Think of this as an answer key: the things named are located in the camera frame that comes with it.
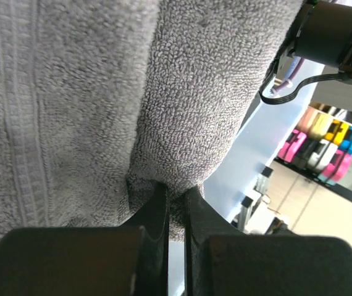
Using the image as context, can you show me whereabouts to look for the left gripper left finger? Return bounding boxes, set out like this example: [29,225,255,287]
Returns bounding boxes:
[0,184,169,295]

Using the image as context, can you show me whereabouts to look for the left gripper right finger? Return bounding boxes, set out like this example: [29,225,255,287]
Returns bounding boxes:
[184,188,352,295]

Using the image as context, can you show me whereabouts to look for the grey towel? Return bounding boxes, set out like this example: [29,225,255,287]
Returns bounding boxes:
[0,1,302,241]

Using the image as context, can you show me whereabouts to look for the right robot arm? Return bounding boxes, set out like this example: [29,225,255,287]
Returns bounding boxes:
[259,1,352,105]

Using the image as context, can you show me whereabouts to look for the colourful background shelf items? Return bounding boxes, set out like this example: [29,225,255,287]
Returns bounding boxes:
[277,104,352,186]

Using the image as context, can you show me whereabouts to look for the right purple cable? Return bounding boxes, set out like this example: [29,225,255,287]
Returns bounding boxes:
[271,57,306,95]

